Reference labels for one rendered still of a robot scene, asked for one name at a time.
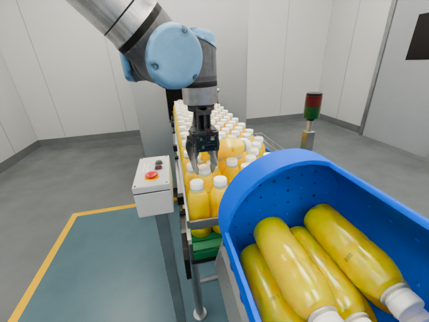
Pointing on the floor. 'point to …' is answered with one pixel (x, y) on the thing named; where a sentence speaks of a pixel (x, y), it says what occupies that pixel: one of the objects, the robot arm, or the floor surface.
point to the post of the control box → (165, 236)
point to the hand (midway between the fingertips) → (203, 168)
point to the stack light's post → (308, 137)
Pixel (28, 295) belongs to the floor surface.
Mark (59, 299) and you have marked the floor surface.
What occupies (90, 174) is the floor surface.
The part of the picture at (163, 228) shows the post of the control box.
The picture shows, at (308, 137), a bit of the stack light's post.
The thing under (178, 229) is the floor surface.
